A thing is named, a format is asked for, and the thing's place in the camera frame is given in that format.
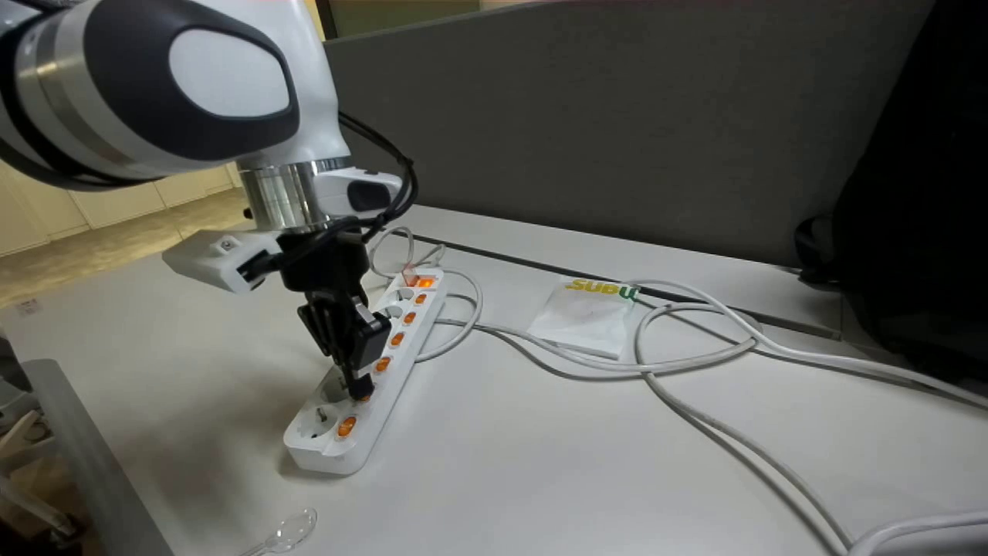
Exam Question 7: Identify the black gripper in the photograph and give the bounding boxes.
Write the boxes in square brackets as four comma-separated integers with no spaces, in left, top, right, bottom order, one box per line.
[271,224,395,405]

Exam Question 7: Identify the white power strip orange switches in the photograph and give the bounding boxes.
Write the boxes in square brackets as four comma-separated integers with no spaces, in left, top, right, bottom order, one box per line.
[282,263,453,480]

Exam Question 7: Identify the clear plastic bag yellow label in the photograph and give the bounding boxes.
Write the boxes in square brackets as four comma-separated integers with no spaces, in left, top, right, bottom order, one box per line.
[526,274,641,366]

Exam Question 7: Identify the grey partition panel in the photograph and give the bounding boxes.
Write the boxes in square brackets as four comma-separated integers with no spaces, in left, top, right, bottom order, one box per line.
[322,0,938,269]

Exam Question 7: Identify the white power strip cable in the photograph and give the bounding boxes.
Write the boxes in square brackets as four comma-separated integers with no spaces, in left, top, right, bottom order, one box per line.
[365,226,487,366]

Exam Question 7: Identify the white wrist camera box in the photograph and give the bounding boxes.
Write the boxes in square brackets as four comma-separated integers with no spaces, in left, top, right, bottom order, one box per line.
[161,226,284,299]

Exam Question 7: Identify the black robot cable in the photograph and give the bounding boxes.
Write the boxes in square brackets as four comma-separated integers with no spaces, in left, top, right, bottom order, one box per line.
[337,110,420,240]

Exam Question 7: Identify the grey metal desk frame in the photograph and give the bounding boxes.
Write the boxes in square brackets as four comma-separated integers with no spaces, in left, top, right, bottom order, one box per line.
[0,333,176,556]

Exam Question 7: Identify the thick white cable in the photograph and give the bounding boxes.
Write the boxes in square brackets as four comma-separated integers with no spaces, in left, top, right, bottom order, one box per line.
[436,274,988,415]

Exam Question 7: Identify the thin white cable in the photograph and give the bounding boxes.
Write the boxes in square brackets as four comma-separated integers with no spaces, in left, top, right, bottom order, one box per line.
[628,274,988,556]

